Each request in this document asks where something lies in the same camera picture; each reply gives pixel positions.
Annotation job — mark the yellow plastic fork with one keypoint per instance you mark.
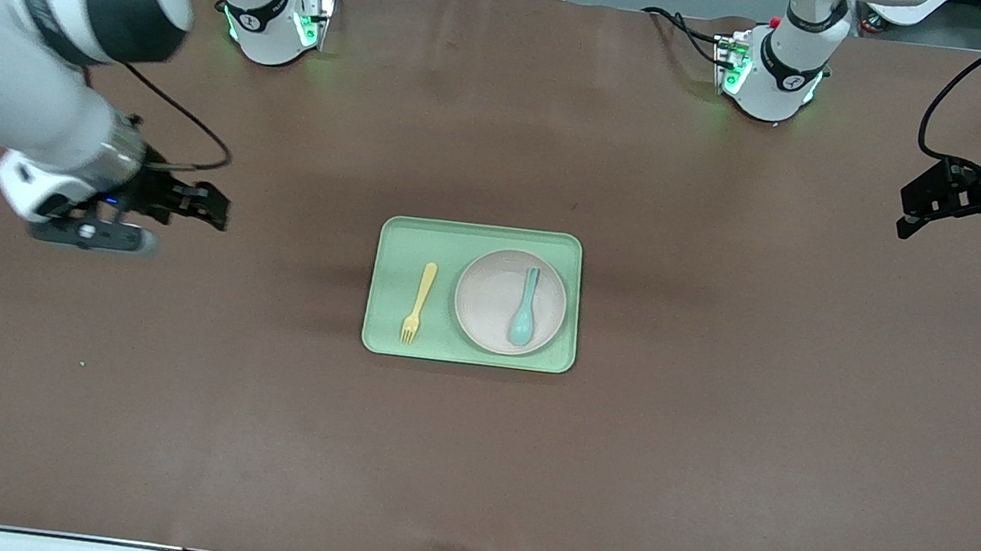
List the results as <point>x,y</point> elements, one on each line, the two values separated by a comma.
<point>420,300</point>

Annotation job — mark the round pink plate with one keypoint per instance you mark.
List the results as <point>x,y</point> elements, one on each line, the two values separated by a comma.
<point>488,299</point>

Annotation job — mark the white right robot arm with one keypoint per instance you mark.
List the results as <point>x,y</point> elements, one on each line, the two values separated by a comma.
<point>27,88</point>

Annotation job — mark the light green rectangular tray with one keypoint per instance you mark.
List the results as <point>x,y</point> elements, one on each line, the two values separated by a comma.
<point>405,246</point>

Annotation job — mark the brown table cover mat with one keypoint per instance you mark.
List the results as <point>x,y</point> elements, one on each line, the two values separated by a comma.
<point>150,458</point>

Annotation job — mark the teal plastic spoon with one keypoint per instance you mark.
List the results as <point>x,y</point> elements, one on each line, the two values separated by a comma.
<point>523,322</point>

